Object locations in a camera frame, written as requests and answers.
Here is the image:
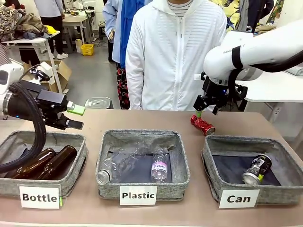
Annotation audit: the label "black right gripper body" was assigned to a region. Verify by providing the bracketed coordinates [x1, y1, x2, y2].
[193, 75, 230, 112]

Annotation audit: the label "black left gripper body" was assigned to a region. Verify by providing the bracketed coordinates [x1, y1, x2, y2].
[7, 81, 71, 130]

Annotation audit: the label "crushed red can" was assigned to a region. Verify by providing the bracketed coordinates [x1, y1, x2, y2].
[190, 113, 216, 137]

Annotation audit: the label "brown glass bottle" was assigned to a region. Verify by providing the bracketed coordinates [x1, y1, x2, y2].
[4, 147, 57, 179]
[35, 145, 78, 181]

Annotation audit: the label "large clear plastic bottle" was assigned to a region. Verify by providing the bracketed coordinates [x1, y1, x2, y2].
[96, 147, 143, 185]

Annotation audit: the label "small clear pink-labelled plastic bottle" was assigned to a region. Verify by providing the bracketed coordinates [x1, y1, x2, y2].
[150, 146, 170, 183]

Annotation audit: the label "black patterned can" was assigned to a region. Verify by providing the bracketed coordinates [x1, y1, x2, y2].
[241, 154, 273, 186]

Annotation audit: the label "grey fabric basket labelled Bottle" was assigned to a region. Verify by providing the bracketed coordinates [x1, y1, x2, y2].
[0, 130, 89, 198]

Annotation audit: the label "grey fabric basket labelled Plastic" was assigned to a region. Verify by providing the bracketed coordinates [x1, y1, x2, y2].
[95, 129, 191, 202]

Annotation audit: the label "grey fabric basket labelled Can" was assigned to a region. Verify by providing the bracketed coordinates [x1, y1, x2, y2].
[201, 134, 303, 206]

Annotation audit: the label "white Can label card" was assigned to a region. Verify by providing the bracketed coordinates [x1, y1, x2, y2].
[218, 189, 260, 209]

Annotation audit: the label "steel bin lid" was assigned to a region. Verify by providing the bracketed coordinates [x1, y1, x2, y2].
[85, 97, 115, 110]

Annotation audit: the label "open cardboard box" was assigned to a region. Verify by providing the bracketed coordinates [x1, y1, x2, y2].
[22, 60, 72, 94]

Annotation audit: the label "black red floral pants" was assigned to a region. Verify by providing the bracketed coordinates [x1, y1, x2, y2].
[116, 63, 131, 110]

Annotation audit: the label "person in white hoodie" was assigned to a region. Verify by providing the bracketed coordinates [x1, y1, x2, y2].
[125, 0, 228, 111]

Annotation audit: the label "yellow plastic crate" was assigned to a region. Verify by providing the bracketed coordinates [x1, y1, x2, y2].
[80, 44, 95, 56]

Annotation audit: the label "white table with clothes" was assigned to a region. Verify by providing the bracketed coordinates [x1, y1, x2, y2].
[0, 30, 64, 94]

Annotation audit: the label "checkered cloth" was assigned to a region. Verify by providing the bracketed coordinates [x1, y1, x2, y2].
[0, 43, 12, 66]

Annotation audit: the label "background person in dark pants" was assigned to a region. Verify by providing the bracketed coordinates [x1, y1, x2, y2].
[34, 0, 70, 60]

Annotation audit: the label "white Bottle label card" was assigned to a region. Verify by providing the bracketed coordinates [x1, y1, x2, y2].
[19, 185, 61, 210]

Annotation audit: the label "yellow patterned cloth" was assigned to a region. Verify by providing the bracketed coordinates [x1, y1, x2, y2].
[225, 0, 241, 32]

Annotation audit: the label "beige folded cloth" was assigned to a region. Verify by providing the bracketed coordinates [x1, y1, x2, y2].
[254, 24, 278, 34]

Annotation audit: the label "pile of patterned clothes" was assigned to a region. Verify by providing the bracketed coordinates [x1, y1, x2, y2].
[0, 4, 50, 41]

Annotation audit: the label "white background desk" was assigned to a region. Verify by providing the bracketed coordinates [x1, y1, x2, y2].
[61, 14, 89, 46]

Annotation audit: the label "light grey material roll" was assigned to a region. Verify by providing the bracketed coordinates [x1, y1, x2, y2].
[285, 65, 303, 77]

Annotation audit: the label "person in dark jacket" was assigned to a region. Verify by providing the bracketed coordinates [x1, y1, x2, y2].
[236, 0, 276, 32]

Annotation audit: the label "white Plastic label card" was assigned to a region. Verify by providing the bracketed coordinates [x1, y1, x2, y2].
[119, 185, 158, 206]

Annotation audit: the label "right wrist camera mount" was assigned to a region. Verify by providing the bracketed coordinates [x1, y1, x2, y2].
[194, 71, 209, 82]

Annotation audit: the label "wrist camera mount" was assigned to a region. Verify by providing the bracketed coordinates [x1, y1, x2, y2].
[29, 61, 53, 84]
[194, 71, 209, 82]

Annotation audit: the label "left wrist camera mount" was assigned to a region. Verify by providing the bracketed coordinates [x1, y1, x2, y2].
[29, 61, 53, 84]

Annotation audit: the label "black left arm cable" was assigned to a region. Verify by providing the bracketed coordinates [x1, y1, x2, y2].
[0, 81, 47, 175]

